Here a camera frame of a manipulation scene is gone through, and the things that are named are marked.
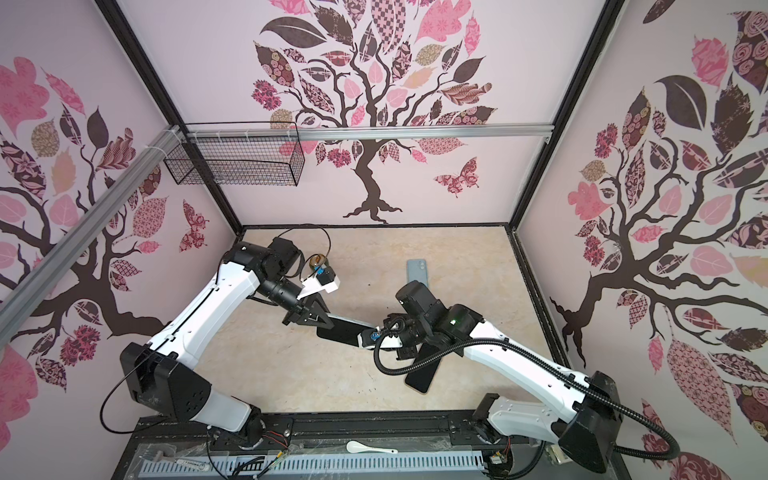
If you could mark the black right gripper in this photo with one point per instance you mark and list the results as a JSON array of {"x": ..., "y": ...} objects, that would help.
[{"x": 389, "y": 330}]

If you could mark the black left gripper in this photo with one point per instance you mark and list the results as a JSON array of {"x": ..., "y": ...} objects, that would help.
[{"x": 308, "y": 307}]

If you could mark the black phone pink case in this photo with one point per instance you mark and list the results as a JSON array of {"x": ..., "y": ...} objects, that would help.
[{"x": 349, "y": 332}]

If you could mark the light blue case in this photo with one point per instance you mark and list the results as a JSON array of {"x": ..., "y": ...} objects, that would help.
[{"x": 416, "y": 270}]

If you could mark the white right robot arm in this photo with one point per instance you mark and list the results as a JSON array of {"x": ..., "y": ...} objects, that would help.
[{"x": 575, "y": 411}]

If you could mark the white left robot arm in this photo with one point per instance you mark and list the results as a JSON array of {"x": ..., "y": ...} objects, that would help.
[{"x": 161, "y": 375}]

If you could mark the black phone on table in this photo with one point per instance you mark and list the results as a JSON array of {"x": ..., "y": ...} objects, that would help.
[{"x": 421, "y": 379}]

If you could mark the white plastic spoon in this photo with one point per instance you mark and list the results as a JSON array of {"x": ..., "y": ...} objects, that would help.
[{"x": 356, "y": 447}]

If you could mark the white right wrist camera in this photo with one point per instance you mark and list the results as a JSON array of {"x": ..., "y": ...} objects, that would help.
[{"x": 368, "y": 339}]

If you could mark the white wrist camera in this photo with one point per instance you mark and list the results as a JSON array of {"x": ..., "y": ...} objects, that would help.
[
  {"x": 368, "y": 339},
  {"x": 324, "y": 280}
]

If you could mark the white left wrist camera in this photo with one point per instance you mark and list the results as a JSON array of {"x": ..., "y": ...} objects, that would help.
[{"x": 324, "y": 280}]

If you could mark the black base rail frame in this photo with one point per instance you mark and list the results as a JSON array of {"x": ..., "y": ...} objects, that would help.
[{"x": 327, "y": 433}]

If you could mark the white slotted cable duct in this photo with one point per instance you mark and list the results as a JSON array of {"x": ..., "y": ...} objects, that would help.
[{"x": 312, "y": 466}]

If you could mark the black wire basket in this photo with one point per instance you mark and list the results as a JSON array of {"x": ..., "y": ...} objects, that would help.
[{"x": 260, "y": 153}]

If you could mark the aluminium rail back wall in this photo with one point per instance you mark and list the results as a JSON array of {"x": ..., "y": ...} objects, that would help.
[{"x": 372, "y": 132}]

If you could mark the aluminium rail wall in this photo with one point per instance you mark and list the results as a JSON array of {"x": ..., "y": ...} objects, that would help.
[
  {"x": 372, "y": 132},
  {"x": 24, "y": 299}
]

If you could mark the aluminium rail left wall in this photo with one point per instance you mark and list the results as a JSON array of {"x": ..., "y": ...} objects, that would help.
[{"x": 24, "y": 299}]

